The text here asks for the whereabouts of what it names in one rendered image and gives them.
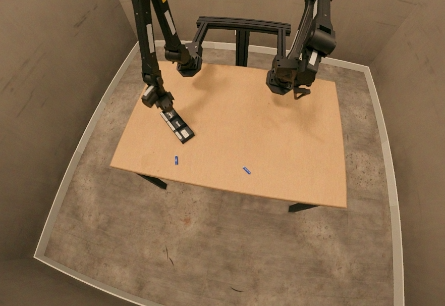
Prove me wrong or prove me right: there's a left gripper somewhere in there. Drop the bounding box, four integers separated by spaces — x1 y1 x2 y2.
290 73 312 100

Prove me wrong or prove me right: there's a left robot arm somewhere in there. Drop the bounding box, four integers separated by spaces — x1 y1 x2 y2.
269 0 337 90

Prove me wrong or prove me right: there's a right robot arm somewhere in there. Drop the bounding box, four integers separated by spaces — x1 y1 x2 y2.
132 0 199 113

